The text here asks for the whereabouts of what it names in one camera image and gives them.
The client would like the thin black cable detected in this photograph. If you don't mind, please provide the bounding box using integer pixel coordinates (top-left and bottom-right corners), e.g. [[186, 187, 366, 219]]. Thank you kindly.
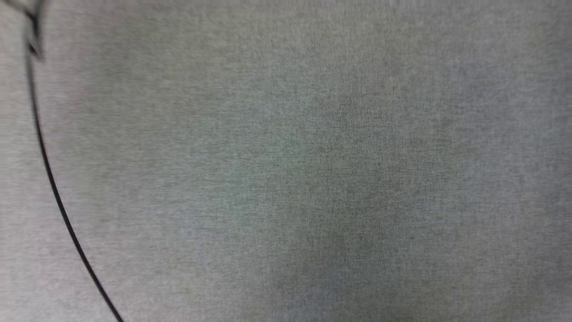
[[23, 0, 125, 322]]

